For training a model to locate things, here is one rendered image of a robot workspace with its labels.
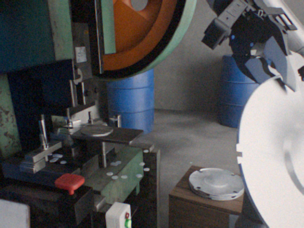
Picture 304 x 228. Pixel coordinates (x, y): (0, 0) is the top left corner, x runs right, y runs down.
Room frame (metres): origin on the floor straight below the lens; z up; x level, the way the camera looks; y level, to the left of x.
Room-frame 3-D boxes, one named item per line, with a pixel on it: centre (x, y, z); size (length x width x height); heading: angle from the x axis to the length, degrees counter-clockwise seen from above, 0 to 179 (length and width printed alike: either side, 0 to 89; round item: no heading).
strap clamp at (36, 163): (0.88, 0.37, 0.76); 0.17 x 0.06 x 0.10; 159
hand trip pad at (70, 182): (0.65, 0.21, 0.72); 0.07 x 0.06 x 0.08; 69
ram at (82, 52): (1.03, 0.27, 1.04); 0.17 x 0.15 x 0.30; 69
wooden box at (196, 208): (1.29, -0.38, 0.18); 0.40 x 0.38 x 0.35; 62
